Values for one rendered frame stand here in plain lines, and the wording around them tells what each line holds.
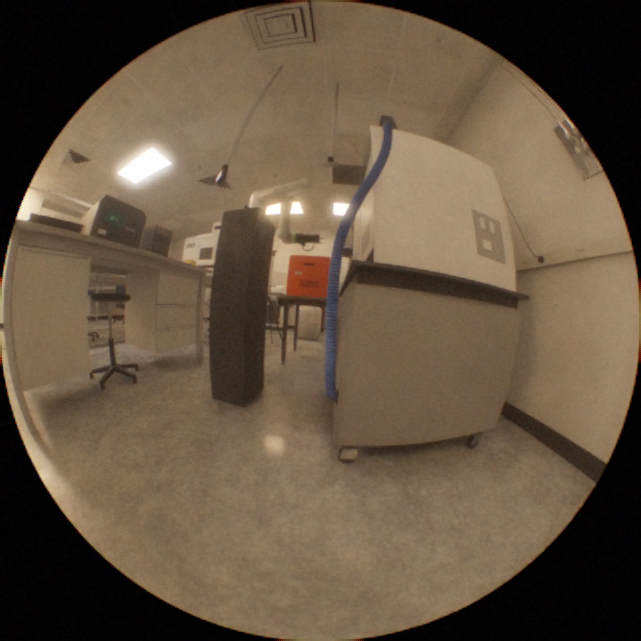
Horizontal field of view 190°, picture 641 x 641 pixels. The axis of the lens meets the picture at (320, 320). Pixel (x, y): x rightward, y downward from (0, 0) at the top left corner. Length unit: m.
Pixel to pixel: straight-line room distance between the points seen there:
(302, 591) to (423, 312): 0.84
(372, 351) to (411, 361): 0.14
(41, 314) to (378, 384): 1.49
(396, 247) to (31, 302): 1.55
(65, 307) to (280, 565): 1.30
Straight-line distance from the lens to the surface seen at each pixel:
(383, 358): 0.60
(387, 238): 0.64
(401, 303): 0.60
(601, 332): 1.27
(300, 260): 2.00
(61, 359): 1.28
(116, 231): 1.42
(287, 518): 0.67
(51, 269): 1.25
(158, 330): 1.59
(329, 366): 0.58
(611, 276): 1.30
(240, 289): 1.05
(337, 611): 0.60
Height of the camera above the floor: 0.60
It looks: 3 degrees down
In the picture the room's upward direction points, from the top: 5 degrees clockwise
